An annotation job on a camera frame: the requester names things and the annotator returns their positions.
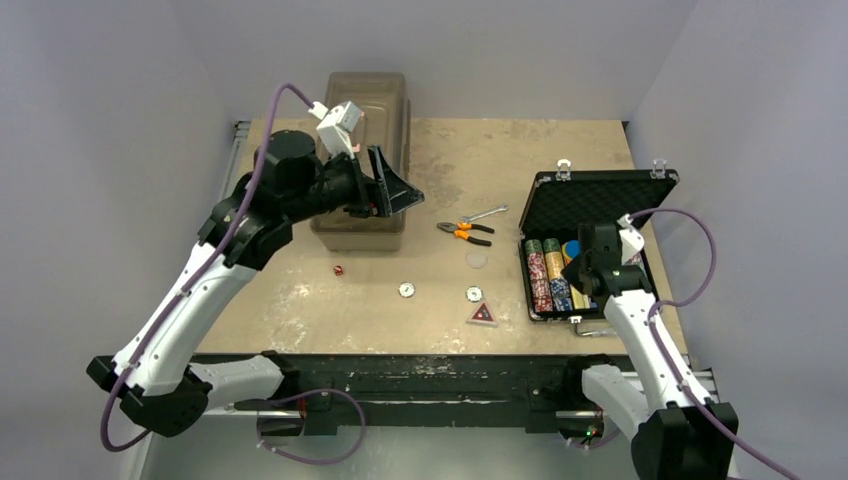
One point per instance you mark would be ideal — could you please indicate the black metal table frame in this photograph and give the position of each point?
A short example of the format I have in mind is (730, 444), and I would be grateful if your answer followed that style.
(534, 393)

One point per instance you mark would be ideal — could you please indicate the white poker chip right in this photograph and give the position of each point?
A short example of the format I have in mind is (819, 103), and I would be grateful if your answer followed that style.
(474, 294)

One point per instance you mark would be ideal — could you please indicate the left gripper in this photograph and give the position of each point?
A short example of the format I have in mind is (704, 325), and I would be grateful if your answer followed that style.
(396, 193)

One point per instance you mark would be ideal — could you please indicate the clear round disc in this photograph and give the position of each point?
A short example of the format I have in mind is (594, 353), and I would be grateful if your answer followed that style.
(476, 259)

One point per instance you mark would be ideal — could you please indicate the silver wrench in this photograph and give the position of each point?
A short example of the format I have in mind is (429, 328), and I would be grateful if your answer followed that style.
(474, 217)

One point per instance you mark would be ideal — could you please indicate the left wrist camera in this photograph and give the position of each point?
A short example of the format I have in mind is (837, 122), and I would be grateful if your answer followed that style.
(336, 125)

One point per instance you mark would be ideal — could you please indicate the yellow green chip row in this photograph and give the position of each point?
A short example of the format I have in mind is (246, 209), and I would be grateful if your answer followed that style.
(555, 264)

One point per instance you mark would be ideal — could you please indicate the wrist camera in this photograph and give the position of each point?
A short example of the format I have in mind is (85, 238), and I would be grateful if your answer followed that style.
(631, 239)
(336, 125)

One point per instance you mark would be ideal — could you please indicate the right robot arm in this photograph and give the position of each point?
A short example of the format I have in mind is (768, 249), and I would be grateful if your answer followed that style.
(675, 428)

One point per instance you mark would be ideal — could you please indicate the red green chip row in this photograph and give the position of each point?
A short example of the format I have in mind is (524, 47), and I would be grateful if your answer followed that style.
(540, 285)

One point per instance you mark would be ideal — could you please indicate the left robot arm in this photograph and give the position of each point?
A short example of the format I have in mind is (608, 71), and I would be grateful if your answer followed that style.
(154, 379)

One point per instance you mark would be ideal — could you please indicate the red triangle dealer marker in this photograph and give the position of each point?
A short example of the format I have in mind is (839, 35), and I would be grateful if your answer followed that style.
(482, 315)

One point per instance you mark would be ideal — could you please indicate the white poker chip left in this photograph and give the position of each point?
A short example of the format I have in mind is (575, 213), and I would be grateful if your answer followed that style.
(406, 289)

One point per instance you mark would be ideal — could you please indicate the white poker chip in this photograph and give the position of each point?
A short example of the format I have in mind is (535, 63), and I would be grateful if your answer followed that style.
(406, 289)
(474, 294)

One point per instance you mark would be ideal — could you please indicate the yellow blue card deck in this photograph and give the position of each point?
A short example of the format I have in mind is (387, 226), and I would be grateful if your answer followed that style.
(580, 301)

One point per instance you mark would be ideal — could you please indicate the black poker case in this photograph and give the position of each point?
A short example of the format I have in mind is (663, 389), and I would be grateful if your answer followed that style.
(561, 201)

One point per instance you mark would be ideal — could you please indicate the blue round button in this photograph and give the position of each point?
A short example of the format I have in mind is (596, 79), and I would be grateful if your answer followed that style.
(570, 250)

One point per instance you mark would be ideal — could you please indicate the orange black pliers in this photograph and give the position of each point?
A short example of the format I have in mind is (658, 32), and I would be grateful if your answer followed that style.
(462, 230)

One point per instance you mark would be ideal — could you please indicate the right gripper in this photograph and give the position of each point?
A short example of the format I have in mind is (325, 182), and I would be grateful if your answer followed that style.
(579, 270)

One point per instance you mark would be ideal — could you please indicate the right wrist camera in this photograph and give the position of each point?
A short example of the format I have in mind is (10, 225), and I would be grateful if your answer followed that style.
(631, 239)

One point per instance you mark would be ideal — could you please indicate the translucent brown storage box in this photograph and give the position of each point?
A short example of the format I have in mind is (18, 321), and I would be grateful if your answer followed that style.
(382, 97)

